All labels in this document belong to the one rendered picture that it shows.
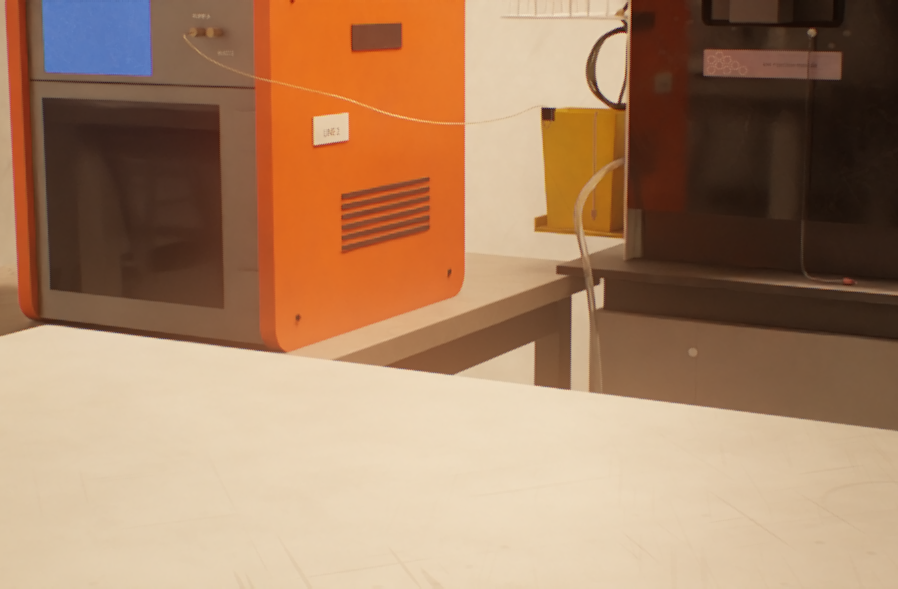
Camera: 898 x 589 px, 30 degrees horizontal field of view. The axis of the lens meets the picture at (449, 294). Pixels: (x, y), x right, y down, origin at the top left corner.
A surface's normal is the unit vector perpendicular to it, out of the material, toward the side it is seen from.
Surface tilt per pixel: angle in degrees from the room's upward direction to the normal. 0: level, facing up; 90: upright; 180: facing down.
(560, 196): 93
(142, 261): 90
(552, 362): 90
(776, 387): 90
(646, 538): 0
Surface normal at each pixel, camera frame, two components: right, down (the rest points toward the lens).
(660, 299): -0.48, 0.16
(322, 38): 0.88, 0.09
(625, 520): 0.00, -0.98
